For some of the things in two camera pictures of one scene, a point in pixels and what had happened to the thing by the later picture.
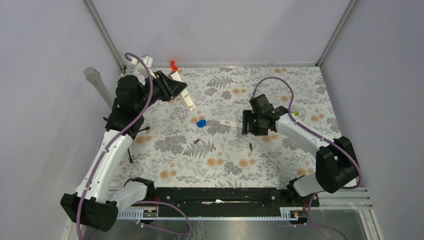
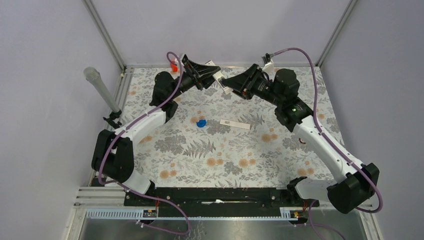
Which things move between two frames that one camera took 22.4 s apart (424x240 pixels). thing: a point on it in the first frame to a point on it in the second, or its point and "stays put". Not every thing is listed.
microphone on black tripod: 93,75 stays put
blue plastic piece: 201,123 stays put
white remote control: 229,123 stays put
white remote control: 185,95 to 219,75
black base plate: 231,202 stays put
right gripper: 247,115 to 245,81
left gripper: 169,88 to 197,72
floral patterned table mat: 205,148 stays put
